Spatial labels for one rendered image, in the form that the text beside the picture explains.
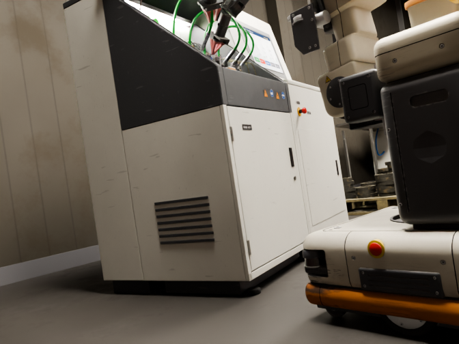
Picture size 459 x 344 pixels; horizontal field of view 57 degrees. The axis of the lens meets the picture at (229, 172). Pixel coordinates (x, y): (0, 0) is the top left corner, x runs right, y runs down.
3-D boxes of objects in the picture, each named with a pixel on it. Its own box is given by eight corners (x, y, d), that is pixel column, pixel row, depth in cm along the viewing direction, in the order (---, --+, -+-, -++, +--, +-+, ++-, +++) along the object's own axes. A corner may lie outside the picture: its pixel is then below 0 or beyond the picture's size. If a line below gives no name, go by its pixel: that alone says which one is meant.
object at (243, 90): (228, 104, 174) (222, 66, 175) (219, 107, 177) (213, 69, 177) (289, 112, 227) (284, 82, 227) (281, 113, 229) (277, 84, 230)
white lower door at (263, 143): (253, 271, 172) (227, 105, 173) (247, 271, 173) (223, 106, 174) (310, 239, 227) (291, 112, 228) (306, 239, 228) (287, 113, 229)
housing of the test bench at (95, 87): (145, 295, 201) (99, -17, 202) (104, 294, 216) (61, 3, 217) (274, 236, 320) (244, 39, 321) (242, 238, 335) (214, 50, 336)
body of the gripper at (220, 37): (216, 35, 214) (221, 20, 211) (229, 43, 209) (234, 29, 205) (207, 33, 210) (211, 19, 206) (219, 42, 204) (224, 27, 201)
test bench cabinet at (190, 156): (252, 299, 170) (222, 104, 171) (145, 295, 201) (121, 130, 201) (314, 256, 230) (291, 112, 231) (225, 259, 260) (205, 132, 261)
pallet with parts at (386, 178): (367, 203, 450) (361, 164, 451) (490, 195, 366) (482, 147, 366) (322, 216, 394) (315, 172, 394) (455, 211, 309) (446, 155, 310)
